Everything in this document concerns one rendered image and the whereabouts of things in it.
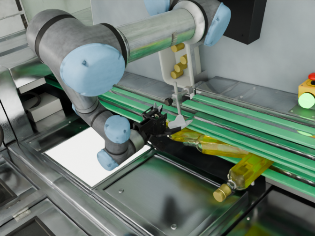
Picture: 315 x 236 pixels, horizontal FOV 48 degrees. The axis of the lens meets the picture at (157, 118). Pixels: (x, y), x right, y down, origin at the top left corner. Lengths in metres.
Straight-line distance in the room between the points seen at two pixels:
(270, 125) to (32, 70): 1.23
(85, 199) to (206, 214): 0.46
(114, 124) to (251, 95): 0.49
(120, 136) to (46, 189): 0.59
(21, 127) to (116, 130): 0.99
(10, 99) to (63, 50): 1.20
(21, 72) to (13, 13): 2.95
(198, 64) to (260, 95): 0.30
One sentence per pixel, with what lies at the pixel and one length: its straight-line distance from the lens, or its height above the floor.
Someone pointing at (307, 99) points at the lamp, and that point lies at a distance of 1.12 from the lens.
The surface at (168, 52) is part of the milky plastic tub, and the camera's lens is 1.50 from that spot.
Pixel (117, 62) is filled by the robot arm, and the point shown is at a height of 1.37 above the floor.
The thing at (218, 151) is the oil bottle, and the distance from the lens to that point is 1.26.
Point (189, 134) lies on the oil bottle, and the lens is 1.33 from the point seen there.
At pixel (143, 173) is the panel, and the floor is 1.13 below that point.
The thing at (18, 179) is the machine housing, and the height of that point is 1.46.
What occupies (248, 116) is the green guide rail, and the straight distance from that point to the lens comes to 1.17.
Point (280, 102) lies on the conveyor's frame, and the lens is 1.20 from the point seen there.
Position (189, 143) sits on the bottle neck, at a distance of 1.30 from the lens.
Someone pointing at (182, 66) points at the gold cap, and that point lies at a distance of 1.47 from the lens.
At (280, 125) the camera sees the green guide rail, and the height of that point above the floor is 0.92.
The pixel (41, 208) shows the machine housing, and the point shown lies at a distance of 1.49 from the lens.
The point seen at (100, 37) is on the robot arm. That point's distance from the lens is 0.73.
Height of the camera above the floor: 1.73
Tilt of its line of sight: 32 degrees down
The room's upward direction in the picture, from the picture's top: 121 degrees counter-clockwise
